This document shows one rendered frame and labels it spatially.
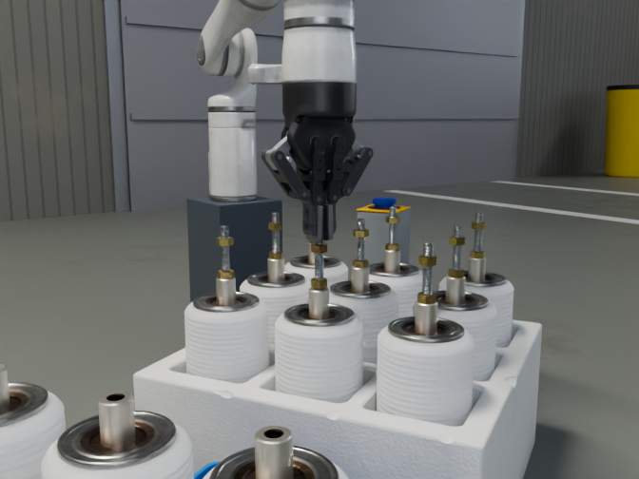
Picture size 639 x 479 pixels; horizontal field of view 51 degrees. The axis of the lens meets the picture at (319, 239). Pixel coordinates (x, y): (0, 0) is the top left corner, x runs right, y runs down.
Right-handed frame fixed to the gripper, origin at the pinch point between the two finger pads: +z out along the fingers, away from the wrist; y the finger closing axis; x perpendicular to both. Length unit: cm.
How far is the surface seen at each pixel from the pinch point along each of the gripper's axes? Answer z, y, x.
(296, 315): 9.9, -2.4, 0.9
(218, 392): 17.5, -10.5, 3.5
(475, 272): 9.0, 25.3, 0.6
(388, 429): 17.6, -1.5, -13.1
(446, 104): -20, 298, 270
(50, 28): -51, 43, 269
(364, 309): 11.2, 7.7, 1.8
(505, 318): 14.4, 26.5, -3.5
